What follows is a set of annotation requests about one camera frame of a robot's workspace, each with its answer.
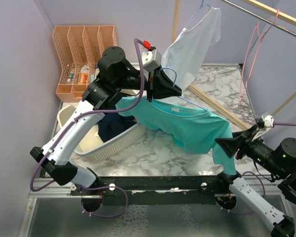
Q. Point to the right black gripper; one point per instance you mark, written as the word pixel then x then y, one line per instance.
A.
pixel 240 139

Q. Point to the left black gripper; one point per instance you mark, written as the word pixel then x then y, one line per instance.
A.
pixel 160 86

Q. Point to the pink wire hanger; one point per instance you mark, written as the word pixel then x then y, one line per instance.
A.
pixel 260 37

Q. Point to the teal green t shirt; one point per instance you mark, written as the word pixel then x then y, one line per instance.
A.
pixel 193 130

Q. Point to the navy blue t shirt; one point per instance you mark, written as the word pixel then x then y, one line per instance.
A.
pixel 114 124

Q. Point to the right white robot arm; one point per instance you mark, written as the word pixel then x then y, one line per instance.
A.
pixel 280 163

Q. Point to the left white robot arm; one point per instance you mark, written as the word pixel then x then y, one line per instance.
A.
pixel 100 98

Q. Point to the white t shirt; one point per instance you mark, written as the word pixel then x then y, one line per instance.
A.
pixel 182 60

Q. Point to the items in organizer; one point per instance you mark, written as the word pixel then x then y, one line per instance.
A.
pixel 84 76

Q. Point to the cream laundry basket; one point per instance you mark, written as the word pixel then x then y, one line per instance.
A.
pixel 113 145

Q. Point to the orange file organizer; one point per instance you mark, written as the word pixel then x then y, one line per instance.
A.
pixel 77 46

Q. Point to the metal hanging rod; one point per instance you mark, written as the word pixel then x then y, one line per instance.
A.
pixel 260 18

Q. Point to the wooden clothes rack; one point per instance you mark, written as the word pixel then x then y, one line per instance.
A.
pixel 202 95

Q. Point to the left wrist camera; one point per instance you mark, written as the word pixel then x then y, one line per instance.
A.
pixel 151 60

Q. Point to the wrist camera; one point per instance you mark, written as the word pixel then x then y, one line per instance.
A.
pixel 151 60
pixel 265 122

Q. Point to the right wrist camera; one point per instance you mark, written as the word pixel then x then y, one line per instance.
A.
pixel 265 122

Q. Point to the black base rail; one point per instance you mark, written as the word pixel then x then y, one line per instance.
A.
pixel 157 190

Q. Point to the light blue wire hanger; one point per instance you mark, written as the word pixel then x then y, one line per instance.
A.
pixel 202 5

